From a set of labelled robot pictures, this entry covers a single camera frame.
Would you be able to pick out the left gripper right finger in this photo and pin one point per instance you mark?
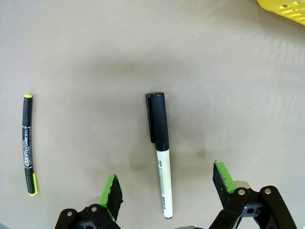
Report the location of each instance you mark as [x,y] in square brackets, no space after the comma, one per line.
[224,186]

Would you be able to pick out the black yellow highlighter pen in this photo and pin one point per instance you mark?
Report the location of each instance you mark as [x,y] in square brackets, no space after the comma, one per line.
[27,143]

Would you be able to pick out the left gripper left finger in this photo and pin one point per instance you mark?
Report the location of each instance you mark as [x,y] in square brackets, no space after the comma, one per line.
[112,198]

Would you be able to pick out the white marker black cap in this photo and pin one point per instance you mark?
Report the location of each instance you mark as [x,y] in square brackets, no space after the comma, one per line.
[158,119]

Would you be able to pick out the yellow plastic shopping basket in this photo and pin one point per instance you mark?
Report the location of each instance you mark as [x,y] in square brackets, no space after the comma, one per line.
[274,6]

